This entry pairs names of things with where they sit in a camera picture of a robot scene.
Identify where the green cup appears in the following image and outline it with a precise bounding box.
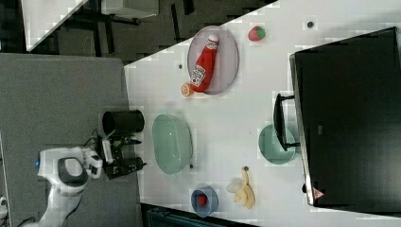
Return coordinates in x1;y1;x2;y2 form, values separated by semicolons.
258;125;300;165

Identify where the green oval strainer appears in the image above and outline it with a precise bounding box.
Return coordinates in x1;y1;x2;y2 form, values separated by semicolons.
152;114;193;175

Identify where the red ball toy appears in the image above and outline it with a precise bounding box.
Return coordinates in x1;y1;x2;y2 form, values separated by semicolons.
198;194;207;206

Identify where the silver toaster oven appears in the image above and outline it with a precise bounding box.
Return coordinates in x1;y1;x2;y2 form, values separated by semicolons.
273;27;401;216

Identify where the black cylinder cup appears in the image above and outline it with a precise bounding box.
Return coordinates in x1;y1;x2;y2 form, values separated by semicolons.
102;110;145;136

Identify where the blue cup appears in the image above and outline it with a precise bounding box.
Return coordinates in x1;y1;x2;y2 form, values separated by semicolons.
191;186;218;218

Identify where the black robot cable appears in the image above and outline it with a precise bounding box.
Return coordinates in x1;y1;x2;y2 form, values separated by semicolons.
83;128;102;148

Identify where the grey round plate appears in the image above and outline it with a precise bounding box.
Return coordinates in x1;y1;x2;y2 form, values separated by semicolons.
187;26;238;95

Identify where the peeled banana toy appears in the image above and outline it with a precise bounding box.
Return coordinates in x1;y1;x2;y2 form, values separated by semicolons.
226;166;255;209

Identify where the orange slice toy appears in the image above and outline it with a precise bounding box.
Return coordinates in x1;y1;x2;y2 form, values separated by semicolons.
181;83;194;96

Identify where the red plush ketchup bottle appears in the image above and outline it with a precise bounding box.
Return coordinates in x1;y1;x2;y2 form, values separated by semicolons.
190;34;219;93

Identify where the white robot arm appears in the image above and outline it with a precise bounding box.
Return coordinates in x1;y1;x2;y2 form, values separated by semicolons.
18;137;146;227

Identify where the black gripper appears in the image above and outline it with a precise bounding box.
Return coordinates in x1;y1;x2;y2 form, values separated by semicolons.
99;138;146;180

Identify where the red strawberry toy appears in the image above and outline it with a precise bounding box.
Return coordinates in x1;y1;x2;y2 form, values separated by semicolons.
248;26;266;42

